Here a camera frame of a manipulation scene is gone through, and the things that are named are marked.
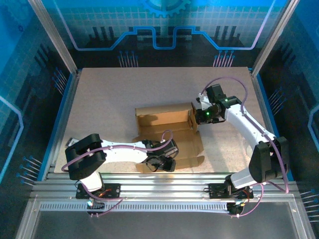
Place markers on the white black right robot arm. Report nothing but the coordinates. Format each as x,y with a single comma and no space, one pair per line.
244,124

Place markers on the small black connector block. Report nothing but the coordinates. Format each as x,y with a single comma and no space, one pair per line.
235,209
96,206

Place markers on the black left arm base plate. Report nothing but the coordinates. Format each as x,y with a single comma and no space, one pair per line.
114,190

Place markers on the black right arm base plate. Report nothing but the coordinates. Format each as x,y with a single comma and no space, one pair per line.
216,190

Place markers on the small black white tag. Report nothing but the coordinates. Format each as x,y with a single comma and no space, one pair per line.
71,142

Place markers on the brown cardboard box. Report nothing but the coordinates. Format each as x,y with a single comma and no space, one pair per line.
162,117

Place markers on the aluminium framed dark panel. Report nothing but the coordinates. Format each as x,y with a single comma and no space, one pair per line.
174,226

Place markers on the blue table edge strip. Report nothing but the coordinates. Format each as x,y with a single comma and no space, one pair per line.
271,112
59,112

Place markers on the aluminium frame post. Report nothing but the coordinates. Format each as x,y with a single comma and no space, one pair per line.
274,37
55,37

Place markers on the aluminium table side rail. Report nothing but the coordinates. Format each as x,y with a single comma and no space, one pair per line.
62,119

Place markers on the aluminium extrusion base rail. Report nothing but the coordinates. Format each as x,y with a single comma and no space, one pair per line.
149,189

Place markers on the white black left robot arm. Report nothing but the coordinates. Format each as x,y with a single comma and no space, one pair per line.
124,154

